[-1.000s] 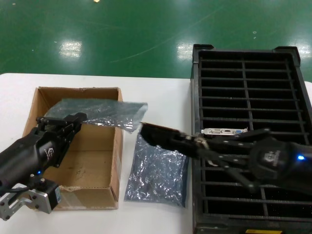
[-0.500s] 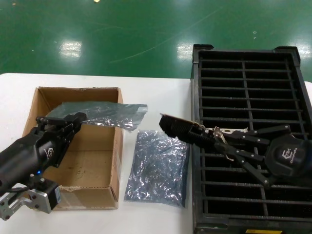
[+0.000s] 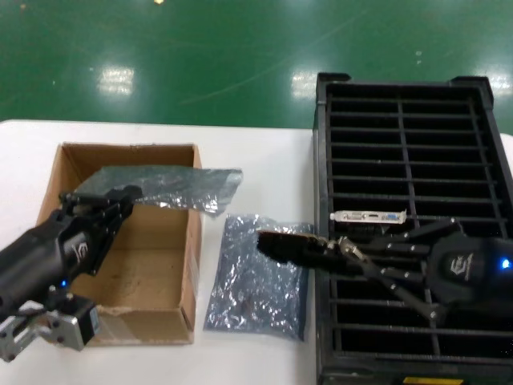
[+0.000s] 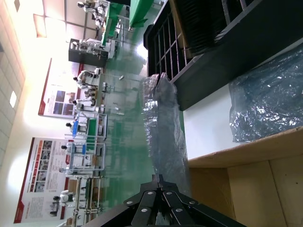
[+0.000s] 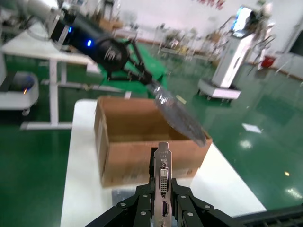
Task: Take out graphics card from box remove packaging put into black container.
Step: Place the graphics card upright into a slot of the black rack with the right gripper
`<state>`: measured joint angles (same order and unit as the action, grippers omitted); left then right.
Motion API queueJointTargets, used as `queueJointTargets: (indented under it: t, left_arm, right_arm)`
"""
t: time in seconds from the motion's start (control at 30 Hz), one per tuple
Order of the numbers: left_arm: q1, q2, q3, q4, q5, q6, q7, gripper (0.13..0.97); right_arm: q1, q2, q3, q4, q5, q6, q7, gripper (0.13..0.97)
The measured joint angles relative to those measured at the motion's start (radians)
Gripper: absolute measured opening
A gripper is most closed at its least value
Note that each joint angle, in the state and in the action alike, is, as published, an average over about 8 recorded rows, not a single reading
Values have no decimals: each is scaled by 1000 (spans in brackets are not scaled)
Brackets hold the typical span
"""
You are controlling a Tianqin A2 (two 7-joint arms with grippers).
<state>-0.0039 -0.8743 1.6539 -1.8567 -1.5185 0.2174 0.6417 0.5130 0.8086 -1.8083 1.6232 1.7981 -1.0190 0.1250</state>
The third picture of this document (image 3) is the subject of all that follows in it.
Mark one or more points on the brown cardboard box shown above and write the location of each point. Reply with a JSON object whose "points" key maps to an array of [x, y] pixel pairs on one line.
{"points": [[152, 325]]}

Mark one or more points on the left wrist camera silver bracket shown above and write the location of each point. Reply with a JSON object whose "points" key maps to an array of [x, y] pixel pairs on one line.
{"points": [[68, 333]]}

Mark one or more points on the black slotted plastic container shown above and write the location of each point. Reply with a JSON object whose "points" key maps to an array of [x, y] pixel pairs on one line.
{"points": [[324, 160]]}

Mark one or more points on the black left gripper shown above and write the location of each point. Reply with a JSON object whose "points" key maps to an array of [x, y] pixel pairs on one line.
{"points": [[40, 260]]}

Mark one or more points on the flat grey antistatic bag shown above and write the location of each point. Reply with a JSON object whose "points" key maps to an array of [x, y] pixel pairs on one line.
{"points": [[256, 297]]}

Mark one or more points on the graphics card with silver bracket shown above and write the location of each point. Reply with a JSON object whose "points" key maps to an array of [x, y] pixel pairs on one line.
{"points": [[280, 246], [352, 216]]}

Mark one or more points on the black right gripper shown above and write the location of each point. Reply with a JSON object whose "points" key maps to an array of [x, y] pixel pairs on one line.
{"points": [[469, 268]]}

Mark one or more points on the crinkled grey antistatic bag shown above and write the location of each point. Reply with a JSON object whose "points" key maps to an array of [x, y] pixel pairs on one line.
{"points": [[180, 188]]}

